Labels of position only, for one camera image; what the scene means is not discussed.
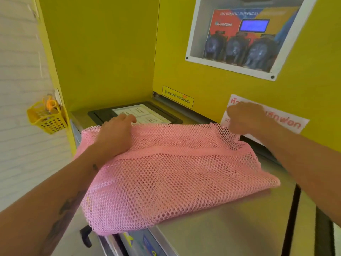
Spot person's left hand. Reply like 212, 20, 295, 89
91, 113, 137, 161

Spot person's right hand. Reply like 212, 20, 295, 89
226, 101, 273, 139

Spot pink mesh laundry bag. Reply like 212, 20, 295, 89
73, 122, 281, 236

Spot person's left forearm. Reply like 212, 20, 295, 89
0, 146, 107, 256

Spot person's right forearm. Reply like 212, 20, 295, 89
255, 122, 341, 227

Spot small yellow plastic basket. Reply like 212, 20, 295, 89
26, 100, 69, 135

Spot white notice with red letters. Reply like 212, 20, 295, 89
220, 94, 310, 146

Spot orange scissors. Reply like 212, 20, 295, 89
42, 95, 58, 112

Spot small yellow warning label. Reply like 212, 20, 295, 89
162, 85, 194, 109

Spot white framed dispenser window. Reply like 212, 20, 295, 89
185, 0, 319, 82

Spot stainless steel washing machine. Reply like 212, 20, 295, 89
69, 98, 296, 256
289, 181, 341, 256

